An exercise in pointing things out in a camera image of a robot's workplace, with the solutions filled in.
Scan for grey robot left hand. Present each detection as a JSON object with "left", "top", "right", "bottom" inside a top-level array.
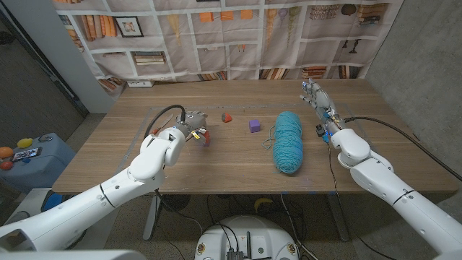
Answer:
[{"left": 175, "top": 110, "right": 211, "bottom": 147}]

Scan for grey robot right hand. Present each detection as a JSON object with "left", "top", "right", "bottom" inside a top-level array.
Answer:
[{"left": 299, "top": 79, "right": 346, "bottom": 133}]

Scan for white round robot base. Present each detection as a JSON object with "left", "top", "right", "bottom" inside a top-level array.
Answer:
[{"left": 193, "top": 215, "right": 300, "bottom": 260}]

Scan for teal yarn skein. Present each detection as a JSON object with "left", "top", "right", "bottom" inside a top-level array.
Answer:
[{"left": 261, "top": 110, "right": 305, "bottom": 175}]

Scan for white power strip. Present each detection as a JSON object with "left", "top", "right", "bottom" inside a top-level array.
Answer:
[{"left": 126, "top": 79, "right": 155, "bottom": 88}]

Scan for black round floor base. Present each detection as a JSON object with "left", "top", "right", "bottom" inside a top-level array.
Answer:
[{"left": 161, "top": 194, "right": 191, "bottom": 213}]

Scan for printed bookshelf backdrop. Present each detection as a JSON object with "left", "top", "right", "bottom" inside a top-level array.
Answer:
[{"left": 52, "top": 0, "right": 405, "bottom": 90}]

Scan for metal table leg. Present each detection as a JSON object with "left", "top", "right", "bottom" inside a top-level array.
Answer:
[
  {"left": 142, "top": 194, "right": 163, "bottom": 242},
  {"left": 326, "top": 193, "right": 351, "bottom": 242}
]

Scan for yellow banana toy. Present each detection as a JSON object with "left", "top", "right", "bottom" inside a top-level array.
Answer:
[{"left": 253, "top": 197, "right": 274, "bottom": 213}]

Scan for blue grey ottoman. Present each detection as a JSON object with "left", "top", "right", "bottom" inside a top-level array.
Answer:
[{"left": 0, "top": 132, "right": 77, "bottom": 194}]

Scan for white platform with blue pads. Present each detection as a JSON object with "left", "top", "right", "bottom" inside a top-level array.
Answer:
[{"left": 3, "top": 187, "right": 91, "bottom": 227}]

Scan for grey sneaker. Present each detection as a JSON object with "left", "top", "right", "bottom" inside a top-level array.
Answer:
[{"left": 1, "top": 210, "right": 32, "bottom": 228}]

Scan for red handled paintbrush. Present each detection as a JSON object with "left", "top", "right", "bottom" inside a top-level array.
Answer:
[{"left": 153, "top": 114, "right": 174, "bottom": 135}]

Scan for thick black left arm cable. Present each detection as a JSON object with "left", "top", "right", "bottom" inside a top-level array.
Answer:
[{"left": 143, "top": 104, "right": 187, "bottom": 140}]

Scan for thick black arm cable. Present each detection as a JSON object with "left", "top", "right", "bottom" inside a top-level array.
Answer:
[
  {"left": 143, "top": 104, "right": 187, "bottom": 140},
  {"left": 342, "top": 116, "right": 462, "bottom": 181}
]

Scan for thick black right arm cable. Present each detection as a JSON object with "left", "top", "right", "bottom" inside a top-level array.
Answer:
[{"left": 342, "top": 116, "right": 462, "bottom": 181}]

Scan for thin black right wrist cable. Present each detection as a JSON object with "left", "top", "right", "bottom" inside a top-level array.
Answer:
[{"left": 326, "top": 142, "right": 400, "bottom": 260}]

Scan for grey floor cable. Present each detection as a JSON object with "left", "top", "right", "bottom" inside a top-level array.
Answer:
[{"left": 279, "top": 194, "right": 318, "bottom": 260}]

